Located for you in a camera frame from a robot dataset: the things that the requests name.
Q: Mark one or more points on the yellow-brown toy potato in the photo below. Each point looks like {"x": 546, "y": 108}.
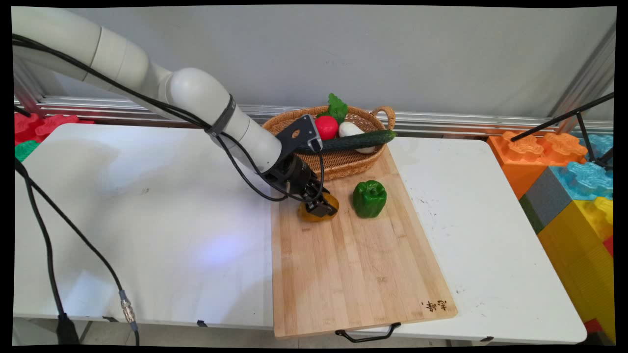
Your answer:
{"x": 311, "y": 215}

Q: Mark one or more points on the green bell pepper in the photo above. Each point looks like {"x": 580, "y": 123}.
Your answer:
{"x": 369, "y": 198}

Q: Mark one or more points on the small red foam block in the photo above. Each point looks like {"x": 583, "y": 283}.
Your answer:
{"x": 609, "y": 246}

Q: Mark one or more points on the diagonal aluminium post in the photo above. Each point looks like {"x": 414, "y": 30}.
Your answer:
{"x": 588, "y": 78}

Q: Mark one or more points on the aluminium rail along wall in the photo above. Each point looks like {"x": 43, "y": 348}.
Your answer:
{"x": 441, "y": 122}

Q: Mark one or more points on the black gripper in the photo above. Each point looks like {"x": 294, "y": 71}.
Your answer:
{"x": 292, "y": 174}

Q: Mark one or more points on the orange foam block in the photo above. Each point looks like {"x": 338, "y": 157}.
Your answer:
{"x": 525, "y": 162}

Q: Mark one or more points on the grey foam block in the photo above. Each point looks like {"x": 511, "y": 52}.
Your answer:
{"x": 547, "y": 198}

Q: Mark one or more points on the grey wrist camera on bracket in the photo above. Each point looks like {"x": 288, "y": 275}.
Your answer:
{"x": 301, "y": 131}

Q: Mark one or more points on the black tripod stand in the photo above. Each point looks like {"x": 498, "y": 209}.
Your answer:
{"x": 564, "y": 117}

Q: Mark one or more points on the woven wicker basket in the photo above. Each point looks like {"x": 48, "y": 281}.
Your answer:
{"x": 343, "y": 164}

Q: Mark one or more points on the red radish with green leaves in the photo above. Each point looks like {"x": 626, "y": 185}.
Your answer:
{"x": 327, "y": 127}

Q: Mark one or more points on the white toy vegetable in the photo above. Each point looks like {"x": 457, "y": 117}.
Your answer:
{"x": 349, "y": 129}

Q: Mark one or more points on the wooden cutting board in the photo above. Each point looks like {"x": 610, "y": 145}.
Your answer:
{"x": 343, "y": 264}

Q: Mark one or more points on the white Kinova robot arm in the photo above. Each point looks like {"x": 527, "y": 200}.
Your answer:
{"x": 196, "y": 95}

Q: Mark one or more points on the dark green cucumber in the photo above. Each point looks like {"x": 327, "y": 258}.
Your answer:
{"x": 358, "y": 140}

